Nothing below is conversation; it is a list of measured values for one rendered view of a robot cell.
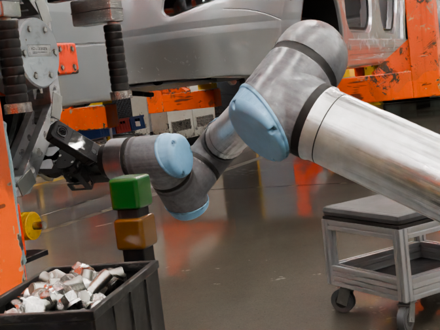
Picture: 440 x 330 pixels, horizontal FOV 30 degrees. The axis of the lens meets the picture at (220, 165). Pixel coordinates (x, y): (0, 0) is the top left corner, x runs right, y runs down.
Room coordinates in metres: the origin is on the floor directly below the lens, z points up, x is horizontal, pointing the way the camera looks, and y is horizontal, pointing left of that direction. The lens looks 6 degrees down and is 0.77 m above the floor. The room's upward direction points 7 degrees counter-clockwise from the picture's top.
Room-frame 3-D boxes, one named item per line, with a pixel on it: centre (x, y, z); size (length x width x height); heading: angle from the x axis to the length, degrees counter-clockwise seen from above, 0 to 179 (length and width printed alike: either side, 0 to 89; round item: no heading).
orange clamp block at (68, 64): (1.86, 0.34, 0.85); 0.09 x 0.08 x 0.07; 157
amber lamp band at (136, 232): (1.01, 0.11, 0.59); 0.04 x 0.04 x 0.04; 67
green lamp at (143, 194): (1.01, 0.11, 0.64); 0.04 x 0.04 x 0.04; 67
